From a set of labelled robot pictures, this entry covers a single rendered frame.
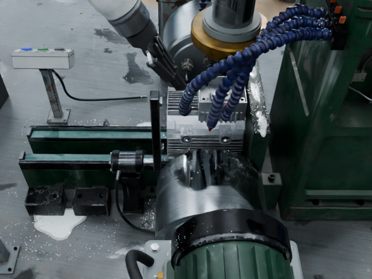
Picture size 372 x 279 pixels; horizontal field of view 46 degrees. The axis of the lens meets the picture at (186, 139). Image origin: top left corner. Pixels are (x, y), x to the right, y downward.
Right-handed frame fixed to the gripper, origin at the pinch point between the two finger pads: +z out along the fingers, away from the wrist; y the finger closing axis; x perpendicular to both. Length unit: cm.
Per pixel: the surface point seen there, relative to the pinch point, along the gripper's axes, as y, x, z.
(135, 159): -20.7, 12.6, 0.9
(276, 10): 188, -13, 119
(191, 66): 12.0, -1.3, 5.6
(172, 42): 16.0, 0.9, -1.7
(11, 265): -38, 53, 5
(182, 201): -40.0, -2.5, -2.4
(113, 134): -1.4, 26.3, 7.3
